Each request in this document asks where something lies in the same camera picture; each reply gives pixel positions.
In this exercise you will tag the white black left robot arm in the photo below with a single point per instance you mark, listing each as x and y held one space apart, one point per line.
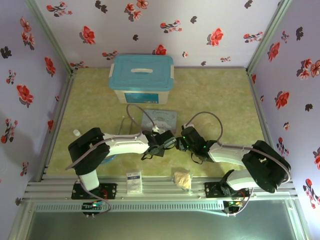
125 143

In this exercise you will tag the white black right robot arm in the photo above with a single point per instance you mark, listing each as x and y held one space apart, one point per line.
225 153

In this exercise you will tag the clear bag with beige contents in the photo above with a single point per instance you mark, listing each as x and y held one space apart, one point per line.
182 178

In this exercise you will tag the small white paper packet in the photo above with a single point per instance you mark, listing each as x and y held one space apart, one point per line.
134 182

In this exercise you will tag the blue lidded plastic storage box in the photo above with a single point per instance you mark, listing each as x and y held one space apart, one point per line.
140 80

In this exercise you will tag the small white bottle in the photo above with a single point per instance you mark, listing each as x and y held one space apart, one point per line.
76 132

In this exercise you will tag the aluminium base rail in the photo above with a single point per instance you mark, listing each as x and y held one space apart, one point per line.
155 186

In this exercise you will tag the aluminium frame post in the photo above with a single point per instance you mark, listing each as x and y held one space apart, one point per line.
52 40
267 40

